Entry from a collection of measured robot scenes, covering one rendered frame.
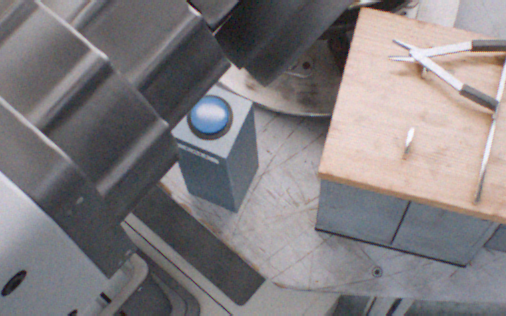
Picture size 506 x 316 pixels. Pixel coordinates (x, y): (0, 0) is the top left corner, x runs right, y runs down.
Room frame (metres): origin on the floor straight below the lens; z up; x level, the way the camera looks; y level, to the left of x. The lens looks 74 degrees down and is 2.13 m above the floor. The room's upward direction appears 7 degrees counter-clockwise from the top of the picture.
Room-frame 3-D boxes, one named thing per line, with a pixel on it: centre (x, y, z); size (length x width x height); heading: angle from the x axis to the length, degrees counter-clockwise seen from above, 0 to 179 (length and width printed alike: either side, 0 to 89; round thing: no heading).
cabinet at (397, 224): (0.34, -0.20, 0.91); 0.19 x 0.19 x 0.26; 68
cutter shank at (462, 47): (0.39, -0.21, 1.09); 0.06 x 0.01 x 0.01; 93
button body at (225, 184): (0.37, 0.03, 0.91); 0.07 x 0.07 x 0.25; 59
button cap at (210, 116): (0.37, 0.03, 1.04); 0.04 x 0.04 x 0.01
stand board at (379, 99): (0.34, -0.20, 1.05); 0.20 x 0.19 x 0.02; 68
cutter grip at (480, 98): (0.34, -0.24, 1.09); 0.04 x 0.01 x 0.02; 53
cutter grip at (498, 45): (0.39, -0.26, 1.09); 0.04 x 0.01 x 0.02; 83
